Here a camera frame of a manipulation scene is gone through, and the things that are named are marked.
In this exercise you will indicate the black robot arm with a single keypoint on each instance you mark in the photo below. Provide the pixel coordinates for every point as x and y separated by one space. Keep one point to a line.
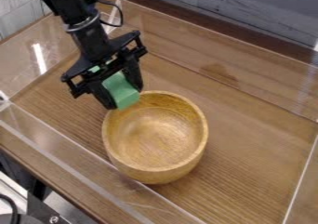
76 12

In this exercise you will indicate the black metal mount plate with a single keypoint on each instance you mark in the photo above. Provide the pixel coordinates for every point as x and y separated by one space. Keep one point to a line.
54 210

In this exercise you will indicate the brown wooden bowl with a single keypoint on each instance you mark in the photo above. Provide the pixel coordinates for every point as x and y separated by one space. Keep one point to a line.
155 139

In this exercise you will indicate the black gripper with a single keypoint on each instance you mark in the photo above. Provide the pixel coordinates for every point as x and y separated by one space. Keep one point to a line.
103 56

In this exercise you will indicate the green rectangular block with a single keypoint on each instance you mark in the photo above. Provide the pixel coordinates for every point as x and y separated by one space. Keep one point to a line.
123 92

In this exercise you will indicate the clear acrylic tray wall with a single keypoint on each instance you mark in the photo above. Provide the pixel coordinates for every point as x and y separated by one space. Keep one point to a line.
253 82

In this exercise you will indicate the clear acrylic corner bracket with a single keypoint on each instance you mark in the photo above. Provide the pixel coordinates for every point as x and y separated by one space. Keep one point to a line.
113 19

